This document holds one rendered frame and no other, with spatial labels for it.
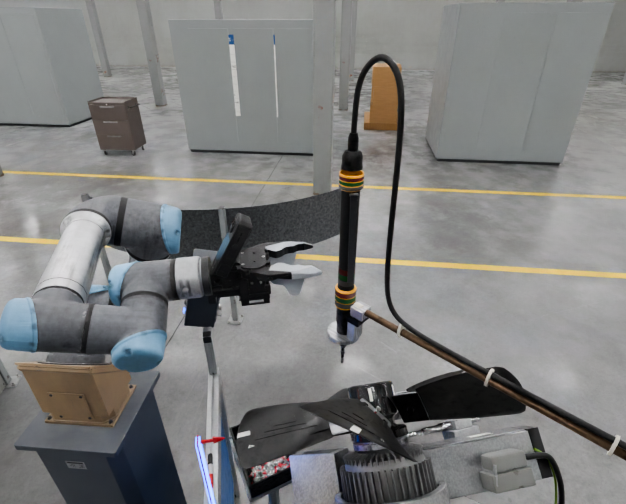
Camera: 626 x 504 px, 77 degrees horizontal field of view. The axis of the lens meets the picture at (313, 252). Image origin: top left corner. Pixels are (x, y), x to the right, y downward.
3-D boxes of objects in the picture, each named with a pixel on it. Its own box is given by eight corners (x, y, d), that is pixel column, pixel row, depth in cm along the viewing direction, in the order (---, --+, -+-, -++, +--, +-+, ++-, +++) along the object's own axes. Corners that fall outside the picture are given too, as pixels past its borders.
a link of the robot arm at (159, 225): (110, 302, 130) (123, 185, 93) (158, 306, 137) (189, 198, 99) (103, 335, 123) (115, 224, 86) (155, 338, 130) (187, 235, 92)
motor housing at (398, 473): (419, 486, 108) (408, 434, 112) (459, 509, 87) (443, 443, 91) (337, 504, 104) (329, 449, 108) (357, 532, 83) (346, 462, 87)
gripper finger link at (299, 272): (322, 292, 73) (273, 287, 75) (322, 265, 70) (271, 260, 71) (319, 303, 70) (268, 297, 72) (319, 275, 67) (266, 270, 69)
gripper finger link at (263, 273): (296, 270, 72) (250, 265, 73) (295, 262, 71) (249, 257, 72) (289, 285, 68) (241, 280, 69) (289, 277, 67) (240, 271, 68)
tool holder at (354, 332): (373, 338, 85) (377, 301, 80) (353, 355, 81) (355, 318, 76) (341, 319, 91) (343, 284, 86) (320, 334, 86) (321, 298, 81)
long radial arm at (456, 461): (434, 503, 93) (422, 449, 97) (421, 495, 100) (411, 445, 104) (542, 479, 98) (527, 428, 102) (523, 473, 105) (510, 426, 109)
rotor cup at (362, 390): (397, 429, 108) (387, 380, 113) (417, 434, 95) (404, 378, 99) (346, 439, 106) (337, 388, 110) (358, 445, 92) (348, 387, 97)
